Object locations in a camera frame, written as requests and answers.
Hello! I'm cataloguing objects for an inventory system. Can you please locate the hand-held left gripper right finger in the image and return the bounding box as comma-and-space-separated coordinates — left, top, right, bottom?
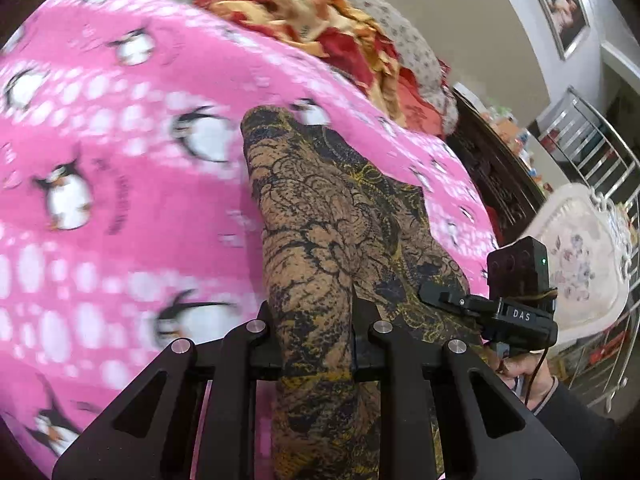
352, 285, 582, 480

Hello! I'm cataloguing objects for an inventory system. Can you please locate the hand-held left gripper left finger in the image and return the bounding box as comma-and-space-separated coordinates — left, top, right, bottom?
52, 302, 284, 480

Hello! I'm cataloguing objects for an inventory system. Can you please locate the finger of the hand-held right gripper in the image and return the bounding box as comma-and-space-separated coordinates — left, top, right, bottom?
417, 280, 501, 326

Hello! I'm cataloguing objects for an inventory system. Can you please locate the brown patterned cloth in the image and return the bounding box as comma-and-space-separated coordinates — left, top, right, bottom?
240, 105, 497, 480

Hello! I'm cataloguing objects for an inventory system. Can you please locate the person's right forearm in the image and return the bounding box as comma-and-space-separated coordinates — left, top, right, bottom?
532, 381, 623, 480

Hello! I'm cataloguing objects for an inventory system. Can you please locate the person's right hand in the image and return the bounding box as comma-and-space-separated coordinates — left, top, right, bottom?
482, 344, 557, 414

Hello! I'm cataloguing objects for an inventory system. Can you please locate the white floral chair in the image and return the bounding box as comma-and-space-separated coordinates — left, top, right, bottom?
529, 182, 634, 357

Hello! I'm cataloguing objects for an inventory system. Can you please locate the dark wooden headboard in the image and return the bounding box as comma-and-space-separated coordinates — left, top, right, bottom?
446, 87, 549, 235

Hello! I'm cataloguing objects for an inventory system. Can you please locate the metal rack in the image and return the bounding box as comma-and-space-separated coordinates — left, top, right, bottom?
537, 87, 640, 413

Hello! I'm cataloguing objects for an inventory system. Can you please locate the red gold floral pillow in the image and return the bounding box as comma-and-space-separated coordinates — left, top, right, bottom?
172, 0, 459, 137

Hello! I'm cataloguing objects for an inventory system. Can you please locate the red floral quilt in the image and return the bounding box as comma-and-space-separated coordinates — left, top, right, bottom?
192, 0, 451, 136

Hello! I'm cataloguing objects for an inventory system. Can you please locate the pink penguin blanket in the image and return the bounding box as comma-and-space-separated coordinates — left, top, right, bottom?
0, 0, 501, 480

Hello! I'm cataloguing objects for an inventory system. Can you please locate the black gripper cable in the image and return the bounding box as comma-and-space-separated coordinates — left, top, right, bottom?
524, 346, 552, 407

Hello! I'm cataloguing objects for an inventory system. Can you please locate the framed wall picture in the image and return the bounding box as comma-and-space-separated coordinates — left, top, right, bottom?
529, 0, 592, 62

